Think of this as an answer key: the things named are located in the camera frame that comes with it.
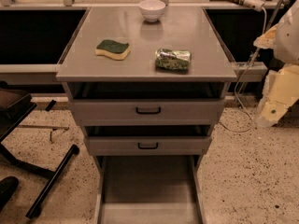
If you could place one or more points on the green yellow sponge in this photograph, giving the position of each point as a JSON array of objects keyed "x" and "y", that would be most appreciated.
[{"x": 113, "y": 49}]

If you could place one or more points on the black shoe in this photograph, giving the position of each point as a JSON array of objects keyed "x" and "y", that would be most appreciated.
[{"x": 7, "y": 187}]

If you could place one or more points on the crushed green can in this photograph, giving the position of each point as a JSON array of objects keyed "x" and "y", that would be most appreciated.
[{"x": 176, "y": 60}]

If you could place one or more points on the white ceramic bowl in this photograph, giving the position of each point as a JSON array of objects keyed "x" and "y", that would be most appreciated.
[{"x": 151, "y": 10}]

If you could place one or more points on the grey top drawer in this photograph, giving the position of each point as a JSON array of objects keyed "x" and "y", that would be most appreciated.
[{"x": 145, "y": 103}]

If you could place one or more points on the grey middle drawer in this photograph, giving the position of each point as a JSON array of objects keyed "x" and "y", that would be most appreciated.
[{"x": 147, "y": 140}]

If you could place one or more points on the black chair base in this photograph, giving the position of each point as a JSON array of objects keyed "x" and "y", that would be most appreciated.
[{"x": 15, "y": 107}]

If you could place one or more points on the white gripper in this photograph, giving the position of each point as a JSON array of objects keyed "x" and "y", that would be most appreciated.
[{"x": 288, "y": 41}]

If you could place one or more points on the grey drawer cabinet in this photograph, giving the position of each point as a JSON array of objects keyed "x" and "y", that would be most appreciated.
[{"x": 180, "y": 28}]

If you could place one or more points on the grey drawer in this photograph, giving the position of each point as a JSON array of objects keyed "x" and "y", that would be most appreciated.
[
  {"x": 149, "y": 190},
  {"x": 147, "y": 140},
  {"x": 145, "y": 103}
]

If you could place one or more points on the grey bottom drawer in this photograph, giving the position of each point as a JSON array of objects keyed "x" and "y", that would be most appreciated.
[{"x": 149, "y": 190}]

